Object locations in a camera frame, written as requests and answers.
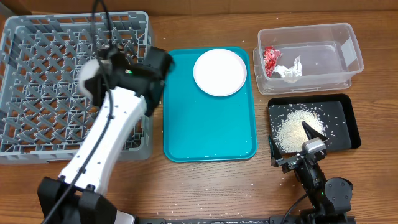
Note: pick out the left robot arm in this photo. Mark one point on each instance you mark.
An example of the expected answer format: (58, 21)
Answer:
(124, 93)

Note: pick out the pile of rice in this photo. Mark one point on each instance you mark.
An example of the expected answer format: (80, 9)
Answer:
(290, 134)

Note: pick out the grey dishwasher rack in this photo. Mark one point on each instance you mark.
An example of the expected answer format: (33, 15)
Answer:
(43, 116)

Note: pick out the red snack wrapper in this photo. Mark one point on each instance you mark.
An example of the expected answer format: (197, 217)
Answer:
(270, 58)

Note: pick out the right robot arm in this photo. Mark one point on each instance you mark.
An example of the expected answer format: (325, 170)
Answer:
(325, 200)

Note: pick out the black waste tray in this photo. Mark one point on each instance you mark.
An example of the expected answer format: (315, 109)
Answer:
(334, 110)

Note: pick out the teal serving tray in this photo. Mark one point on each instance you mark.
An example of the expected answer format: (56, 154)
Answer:
(199, 127)

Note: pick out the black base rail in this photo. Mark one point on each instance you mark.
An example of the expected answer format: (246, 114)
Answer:
(217, 221)

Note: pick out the small white plate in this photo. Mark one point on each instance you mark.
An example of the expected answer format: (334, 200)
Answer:
(89, 79)

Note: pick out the large white plate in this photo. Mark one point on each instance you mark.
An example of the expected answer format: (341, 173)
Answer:
(219, 72)

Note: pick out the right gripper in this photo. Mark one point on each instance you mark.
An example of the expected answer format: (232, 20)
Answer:
(291, 162)

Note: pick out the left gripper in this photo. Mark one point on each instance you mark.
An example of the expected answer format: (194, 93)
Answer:
(160, 62)

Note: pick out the white tissue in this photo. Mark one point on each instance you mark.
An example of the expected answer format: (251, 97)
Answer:
(292, 74)

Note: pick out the clear plastic bin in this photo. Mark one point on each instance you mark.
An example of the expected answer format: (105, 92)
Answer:
(330, 57)

